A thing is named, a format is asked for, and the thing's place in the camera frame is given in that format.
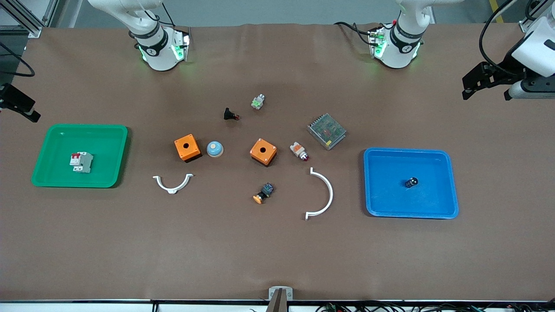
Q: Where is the black looped cable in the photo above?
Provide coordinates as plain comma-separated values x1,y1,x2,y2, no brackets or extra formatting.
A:
0,41,35,78

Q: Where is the white table edge rail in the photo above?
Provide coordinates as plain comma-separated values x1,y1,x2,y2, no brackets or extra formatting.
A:
0,299,555,312

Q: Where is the aluminium frame profile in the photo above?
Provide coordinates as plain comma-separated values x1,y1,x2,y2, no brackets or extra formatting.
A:
0,0,65,38

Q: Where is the small white curved bracket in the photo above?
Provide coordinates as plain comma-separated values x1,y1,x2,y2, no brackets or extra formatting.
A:
153,174,194,195

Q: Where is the black cable bundle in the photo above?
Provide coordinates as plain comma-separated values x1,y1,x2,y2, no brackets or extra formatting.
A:
317,302,555,312

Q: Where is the orange cap blue button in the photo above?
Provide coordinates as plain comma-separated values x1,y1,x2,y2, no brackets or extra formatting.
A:
253,182,274,204

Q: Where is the large white curved bracket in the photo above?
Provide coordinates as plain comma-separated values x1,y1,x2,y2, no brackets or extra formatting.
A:
305,168,334,221

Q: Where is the metal mesh power supply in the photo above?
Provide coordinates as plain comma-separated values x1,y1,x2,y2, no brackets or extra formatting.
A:
307,113,347,150

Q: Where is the white grey circuit breaker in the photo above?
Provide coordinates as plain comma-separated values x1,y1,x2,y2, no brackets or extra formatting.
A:
69,152,94,174

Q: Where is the orange white red indicator lamp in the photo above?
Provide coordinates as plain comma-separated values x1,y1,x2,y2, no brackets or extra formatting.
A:
290,141,310,162

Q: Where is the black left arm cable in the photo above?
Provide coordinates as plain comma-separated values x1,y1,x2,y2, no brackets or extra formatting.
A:
479,0,519,68

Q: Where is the blue plastic tray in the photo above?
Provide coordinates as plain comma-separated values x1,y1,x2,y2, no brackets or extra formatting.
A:
363,147,459,219

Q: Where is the green plastic tray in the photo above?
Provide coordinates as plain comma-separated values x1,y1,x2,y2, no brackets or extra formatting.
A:
31,124,129,188

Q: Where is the orange button enclosure box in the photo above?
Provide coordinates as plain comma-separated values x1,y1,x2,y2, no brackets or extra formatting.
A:
250,138,278,167
174,134,202,163

